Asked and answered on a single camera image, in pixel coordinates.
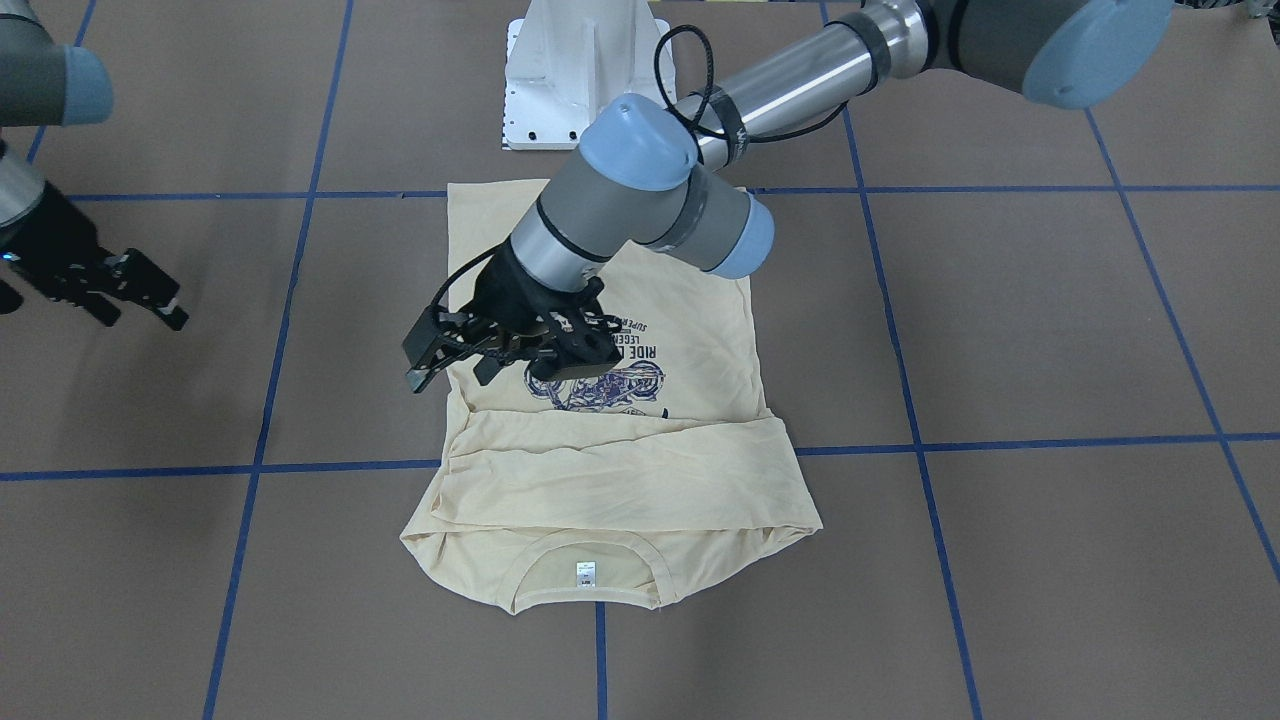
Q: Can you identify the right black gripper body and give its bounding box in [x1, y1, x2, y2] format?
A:
[1, 181, 120, 302]

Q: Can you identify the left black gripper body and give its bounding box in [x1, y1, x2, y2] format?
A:
[440, 242, 621, 382]

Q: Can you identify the cream long-sleeve printed shirt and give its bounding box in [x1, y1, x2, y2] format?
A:
[399, 243, 823, 614]

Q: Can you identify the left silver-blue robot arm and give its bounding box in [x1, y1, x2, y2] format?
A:
[402, 1, 1172, 393]

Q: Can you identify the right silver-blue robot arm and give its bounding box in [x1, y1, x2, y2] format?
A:
[1, 1, 189, 331]

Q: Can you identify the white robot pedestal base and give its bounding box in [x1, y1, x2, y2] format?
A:
[502, 1, 676, 151]

